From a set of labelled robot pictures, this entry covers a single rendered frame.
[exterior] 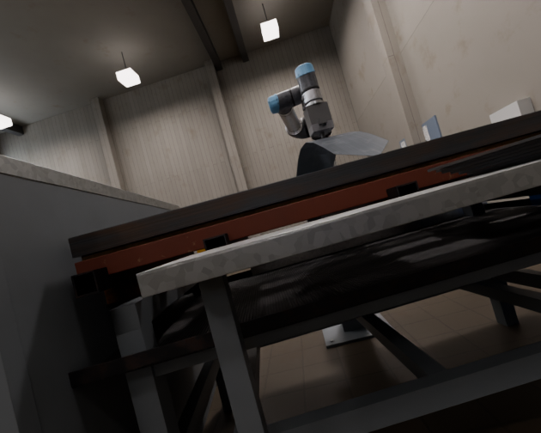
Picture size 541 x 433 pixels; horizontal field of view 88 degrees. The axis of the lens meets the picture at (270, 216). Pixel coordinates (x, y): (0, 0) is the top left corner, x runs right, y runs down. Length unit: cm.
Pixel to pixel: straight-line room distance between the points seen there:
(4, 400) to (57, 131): 1226
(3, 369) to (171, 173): 966
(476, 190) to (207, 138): 972
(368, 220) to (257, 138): 931
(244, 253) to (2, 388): 49
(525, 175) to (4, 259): 84
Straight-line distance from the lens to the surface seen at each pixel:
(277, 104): 129
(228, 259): 35
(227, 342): 49
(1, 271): 70
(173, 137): 1043
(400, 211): 39
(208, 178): 971
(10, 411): 70
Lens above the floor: 76
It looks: 2 degrees up
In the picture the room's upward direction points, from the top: 16 degrees counter-clockwise
